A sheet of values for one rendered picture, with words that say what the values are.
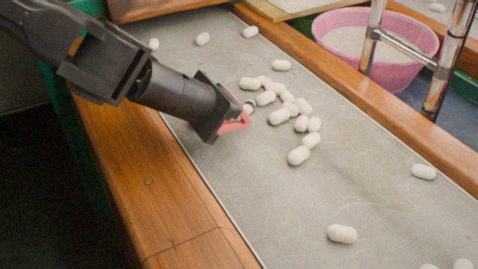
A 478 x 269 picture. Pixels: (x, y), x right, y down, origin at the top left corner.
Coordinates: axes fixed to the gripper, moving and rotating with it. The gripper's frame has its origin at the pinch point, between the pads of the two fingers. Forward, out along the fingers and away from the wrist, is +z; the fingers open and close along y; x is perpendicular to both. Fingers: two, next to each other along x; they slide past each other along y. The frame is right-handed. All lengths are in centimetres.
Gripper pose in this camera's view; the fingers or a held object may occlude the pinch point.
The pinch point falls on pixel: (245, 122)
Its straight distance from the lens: 61.6
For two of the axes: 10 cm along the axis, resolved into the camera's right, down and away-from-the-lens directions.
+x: -5.6, 7.9, 2.6
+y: -4.9, -5.6, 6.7
